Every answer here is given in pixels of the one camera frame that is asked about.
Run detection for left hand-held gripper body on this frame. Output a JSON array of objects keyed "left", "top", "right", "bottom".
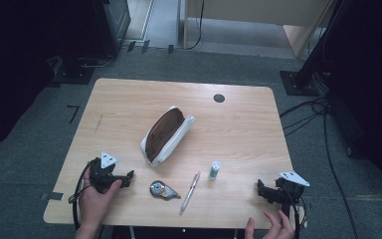
[{"left": 89, "top": 150, "right": 131, "bottom": 194}]

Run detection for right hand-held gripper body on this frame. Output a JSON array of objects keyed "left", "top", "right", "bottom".
[{"left": 266, "top": 170, "right": 311, "bottom": 214}]

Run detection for white and green glue stick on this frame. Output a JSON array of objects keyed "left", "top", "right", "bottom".
[{"left": 208, "top": 160, "right": 222, "bottom": 181}]

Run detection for white pencil case brown lining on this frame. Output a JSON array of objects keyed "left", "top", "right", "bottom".
[{"left": 139, "top": 105, "right": 196, "bottom": 168}]

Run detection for person's left hand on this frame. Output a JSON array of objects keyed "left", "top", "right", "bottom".
[{"left": 78, "top": 167, "right": 123, "bottom": 231}]

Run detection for person's right hand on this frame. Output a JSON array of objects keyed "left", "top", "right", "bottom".
[{"left": 244, "top": 209, "right": 295, "bottom": 239}]

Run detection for correction tape dispenser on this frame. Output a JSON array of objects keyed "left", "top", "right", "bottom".
[{"left": 149, "top": 179, "right": 182, "bottom": 201}]

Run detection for silver pen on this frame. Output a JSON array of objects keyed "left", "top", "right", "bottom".
[{"left": 179, "top": 171, "right": 202, "bottom": 216}]

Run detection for black metal stand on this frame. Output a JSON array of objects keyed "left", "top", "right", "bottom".
[{"left": 280, "top": 0, "right": 347, "bottom": 98}]

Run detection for black cabinet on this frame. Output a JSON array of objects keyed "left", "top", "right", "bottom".
[{"left": 92, "top": 0, "right": 132, "bottom": 58}]

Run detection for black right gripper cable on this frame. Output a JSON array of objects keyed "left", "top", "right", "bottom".
[{"left": 280, "top": 185, "right": 308, "bottom": 239}]

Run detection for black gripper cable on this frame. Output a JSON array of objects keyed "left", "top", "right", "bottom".
[
  {"left": 68, "top": 160, "right": 96, "bottom": 231},
  {"left": 280, "top": 185, "right": 308, "bottom": 239}
]

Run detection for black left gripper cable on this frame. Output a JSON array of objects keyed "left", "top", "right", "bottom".
[{"left": 68, "top": 160, "right": 96, "bottom": 231}]

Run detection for black floor cables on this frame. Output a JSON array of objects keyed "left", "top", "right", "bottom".
[{"left": 279, "top": 96, "right": 360, "bottom": 239}]

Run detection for black stand base plate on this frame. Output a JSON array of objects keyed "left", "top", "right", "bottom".
[{"left": 48, "top": 55, "right": 96, "bottom": 86}]

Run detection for black hanging cable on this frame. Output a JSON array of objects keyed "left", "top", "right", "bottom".
[{"left": 183, "top": 0, "right": 206, "bottom": 52}]

